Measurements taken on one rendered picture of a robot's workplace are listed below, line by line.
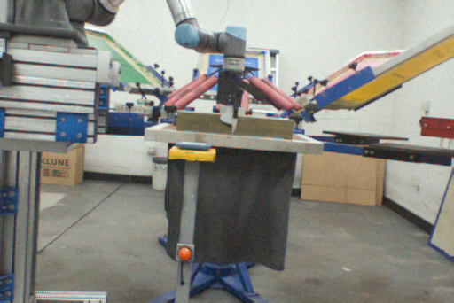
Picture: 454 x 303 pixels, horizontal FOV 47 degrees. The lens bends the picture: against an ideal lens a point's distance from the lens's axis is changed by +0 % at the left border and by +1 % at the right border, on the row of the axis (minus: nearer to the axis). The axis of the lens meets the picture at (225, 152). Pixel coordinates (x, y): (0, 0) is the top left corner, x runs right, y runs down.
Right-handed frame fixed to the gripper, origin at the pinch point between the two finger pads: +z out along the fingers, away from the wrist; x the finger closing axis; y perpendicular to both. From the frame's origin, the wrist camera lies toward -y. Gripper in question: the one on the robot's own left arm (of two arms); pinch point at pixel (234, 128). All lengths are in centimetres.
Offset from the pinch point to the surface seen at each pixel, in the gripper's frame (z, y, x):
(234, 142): 3.5, 0.1, 13.8
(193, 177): 13.3, 11.6, 33.0
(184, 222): 26.9, 13.2, 32.9
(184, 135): 2.7, 16.4, 13.8
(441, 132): -3, -93, -51
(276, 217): 29.5, -16.6, 3.9
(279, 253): 42.1, -18.8, 4.6
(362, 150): 10, -69, -88
